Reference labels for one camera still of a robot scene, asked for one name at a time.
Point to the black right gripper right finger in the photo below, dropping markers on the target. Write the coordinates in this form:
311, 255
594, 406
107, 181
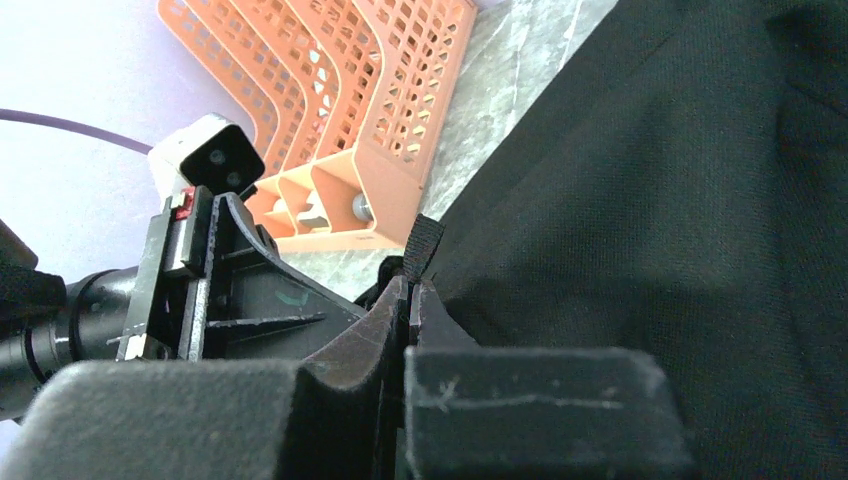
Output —
474, 412

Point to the black student backpack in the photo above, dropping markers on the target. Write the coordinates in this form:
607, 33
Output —
681, 186

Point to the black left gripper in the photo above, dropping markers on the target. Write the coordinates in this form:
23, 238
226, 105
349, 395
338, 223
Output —
261, 307

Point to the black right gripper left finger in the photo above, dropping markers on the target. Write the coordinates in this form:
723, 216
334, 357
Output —
323, 417

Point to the peach plastic desk organizer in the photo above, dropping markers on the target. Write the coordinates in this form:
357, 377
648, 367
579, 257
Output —
345, 97

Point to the grey capped bottle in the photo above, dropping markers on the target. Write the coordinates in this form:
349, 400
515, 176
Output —
361, 208

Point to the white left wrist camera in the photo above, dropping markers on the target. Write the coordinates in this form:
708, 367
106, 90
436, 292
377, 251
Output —
213, 152

